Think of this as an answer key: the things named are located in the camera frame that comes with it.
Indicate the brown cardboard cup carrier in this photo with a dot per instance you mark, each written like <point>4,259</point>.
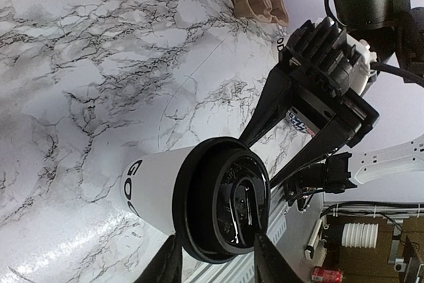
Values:
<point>263,11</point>

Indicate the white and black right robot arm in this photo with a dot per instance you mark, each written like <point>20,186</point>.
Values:
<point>381,23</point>

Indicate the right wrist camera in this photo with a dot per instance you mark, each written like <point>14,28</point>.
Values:
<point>332,58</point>

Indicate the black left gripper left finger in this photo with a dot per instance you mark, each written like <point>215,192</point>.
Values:
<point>166,265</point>

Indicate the white ribbed background object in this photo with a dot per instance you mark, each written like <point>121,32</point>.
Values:
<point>360,235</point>

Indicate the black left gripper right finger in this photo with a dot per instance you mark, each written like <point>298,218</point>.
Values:
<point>269,265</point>

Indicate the white paper coffee cup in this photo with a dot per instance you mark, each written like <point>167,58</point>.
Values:
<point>283,47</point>

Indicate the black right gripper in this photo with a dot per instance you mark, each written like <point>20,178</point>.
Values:
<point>322,99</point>

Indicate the red soda can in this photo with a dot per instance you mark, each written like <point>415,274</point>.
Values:
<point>324,275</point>

